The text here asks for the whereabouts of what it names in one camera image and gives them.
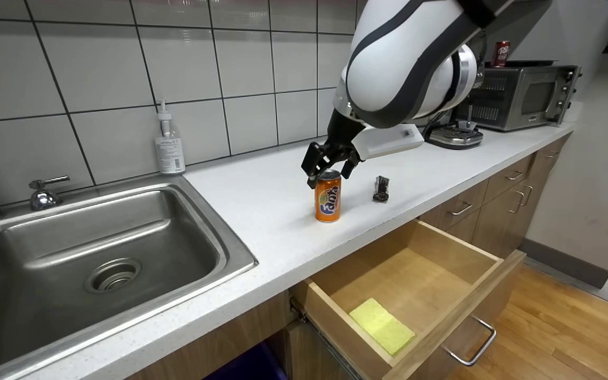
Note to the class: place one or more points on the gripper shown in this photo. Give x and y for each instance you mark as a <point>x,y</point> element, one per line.
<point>342,132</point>

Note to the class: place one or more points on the orange soda can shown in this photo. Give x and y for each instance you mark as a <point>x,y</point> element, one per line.
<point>328,200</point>

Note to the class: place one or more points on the small black packet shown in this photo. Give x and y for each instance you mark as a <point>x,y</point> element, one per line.
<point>381,189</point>

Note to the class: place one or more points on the clear pump soap bottle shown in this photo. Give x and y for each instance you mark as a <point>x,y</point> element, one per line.
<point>170,150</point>

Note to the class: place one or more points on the open wooden drawer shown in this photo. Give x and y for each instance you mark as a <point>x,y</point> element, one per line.
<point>420,274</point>

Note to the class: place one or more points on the toaster oven door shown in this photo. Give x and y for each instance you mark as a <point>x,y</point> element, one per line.
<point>536,100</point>

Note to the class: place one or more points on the yellow sponge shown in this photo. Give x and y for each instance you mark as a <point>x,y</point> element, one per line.
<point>383,326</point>

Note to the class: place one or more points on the silver toaster oven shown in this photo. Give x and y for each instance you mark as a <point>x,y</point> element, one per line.
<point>515,100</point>

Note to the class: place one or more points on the black baking tray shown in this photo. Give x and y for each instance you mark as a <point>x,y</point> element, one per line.
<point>533,63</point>

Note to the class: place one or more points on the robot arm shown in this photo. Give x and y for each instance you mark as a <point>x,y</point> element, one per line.
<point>404,58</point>

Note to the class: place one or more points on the closed wooden drawer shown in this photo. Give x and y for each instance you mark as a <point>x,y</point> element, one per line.
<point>459,203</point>
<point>510,177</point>
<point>549,153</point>

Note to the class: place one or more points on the stainless steel sink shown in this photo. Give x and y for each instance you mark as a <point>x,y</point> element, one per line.
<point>98,269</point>

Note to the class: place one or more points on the wooden cabinet door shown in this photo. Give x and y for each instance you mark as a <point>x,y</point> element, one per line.
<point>499,227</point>

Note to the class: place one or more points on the chrome tap lever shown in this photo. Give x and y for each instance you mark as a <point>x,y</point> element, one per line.
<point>43,198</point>

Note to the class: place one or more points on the blue bin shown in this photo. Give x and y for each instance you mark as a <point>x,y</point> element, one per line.
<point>251,367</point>

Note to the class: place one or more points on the red soda can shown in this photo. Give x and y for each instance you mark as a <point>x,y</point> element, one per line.
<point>501,54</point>

